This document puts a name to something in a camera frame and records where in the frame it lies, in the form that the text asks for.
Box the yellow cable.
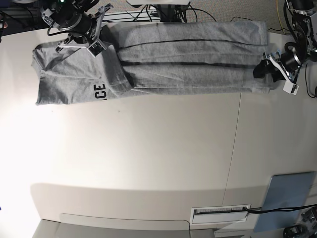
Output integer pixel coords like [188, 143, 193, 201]
[276, 0, 289, 32]

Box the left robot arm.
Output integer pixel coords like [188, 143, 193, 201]
[253, 0, 317, 84]

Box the black stand with cables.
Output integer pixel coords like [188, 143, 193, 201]
[128, 3, 218, 24]

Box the black cable at right edge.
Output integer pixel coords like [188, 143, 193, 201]
[305, 61, 317, 99]

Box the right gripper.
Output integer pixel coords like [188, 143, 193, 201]
[41, 2, 111, 53]

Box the blue-grey mat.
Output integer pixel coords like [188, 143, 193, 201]
[253, 172, 316, 233]

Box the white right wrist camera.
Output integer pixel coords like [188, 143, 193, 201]
[87, 39, 106, 58]

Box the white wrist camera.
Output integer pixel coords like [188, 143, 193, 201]
[283, 80, 299, 95]
[87, 39, 106, 58]

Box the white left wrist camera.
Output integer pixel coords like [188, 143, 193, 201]
[283, 80, 299, 95]

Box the black cable over table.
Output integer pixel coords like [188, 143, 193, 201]
[244, 204, 317, 214]

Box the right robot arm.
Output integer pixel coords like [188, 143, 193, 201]
[0, 0, 113, 57]

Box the grey T-shirt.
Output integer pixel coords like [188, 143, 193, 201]
[32, 21, 272, 105]

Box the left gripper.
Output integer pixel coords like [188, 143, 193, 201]
[253, 43, 306, 83]

